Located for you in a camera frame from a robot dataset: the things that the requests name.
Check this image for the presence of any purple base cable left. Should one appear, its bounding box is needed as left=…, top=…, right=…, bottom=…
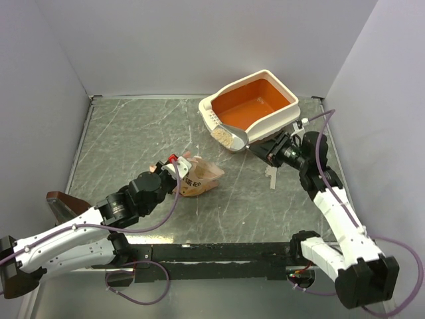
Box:
left=104, top=261, right=170, bottom=304

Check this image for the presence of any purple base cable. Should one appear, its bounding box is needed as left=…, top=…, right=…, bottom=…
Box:
left=288, top=262, right=339, bottom=296
left=104, top=261, right=170, bottom=304

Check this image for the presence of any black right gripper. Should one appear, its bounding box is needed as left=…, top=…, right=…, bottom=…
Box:
left=249, top=130, right=309, bottom=171

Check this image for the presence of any white bag sealing clip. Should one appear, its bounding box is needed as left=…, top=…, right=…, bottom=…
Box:
left=265, top=165, right=278, bottom=190

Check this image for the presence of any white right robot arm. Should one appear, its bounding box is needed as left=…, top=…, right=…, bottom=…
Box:
left=248, top=131, right=400, bottom=309

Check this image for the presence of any black mounting base rail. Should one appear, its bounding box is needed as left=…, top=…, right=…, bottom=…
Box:
left=118, top=242, right=308, bottom=283

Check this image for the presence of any grey metal litter scoop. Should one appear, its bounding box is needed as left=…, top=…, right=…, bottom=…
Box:
left=211, top=124, right=249, bottom=152

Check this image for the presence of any pink cat litter bag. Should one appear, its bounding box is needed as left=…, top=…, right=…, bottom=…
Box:
left=149, top=152, right=224, bottom=197

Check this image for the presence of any orange and white litter box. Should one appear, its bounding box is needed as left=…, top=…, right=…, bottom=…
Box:
left=199, top=69, right=301, bottom=143

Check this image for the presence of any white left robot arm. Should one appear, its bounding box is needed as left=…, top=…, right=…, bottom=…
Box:
left=1, top=156, right=192, bottom=299

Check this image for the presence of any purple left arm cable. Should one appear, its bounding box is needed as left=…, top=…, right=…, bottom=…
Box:
left=0, top=162, right=183, bottom=296

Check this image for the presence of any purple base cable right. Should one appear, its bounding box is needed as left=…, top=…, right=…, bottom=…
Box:
left=288, top=262, right=339, bottom=296

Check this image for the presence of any brown dustpan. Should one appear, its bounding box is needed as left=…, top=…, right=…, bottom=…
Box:
left=46, top=191, right=91, bottom=225

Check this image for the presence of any clean litter pile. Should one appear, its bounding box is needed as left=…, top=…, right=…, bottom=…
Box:
left=211, top=127, right=234, bottom=149

